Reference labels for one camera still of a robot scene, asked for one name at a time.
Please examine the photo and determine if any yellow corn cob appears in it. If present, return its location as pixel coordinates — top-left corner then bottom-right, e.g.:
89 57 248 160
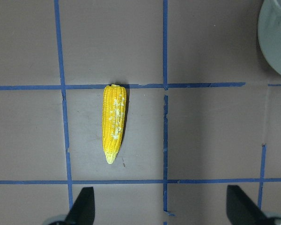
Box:
102 84 126 165

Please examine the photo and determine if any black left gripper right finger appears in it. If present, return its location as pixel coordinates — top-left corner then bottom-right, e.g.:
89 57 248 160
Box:
226 185 267 225

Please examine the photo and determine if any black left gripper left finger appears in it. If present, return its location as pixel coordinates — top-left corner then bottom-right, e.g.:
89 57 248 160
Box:
65 187 95 225

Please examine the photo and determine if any pale green cooking pot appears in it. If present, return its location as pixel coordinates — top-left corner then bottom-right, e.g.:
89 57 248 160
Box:
258 0 281 75

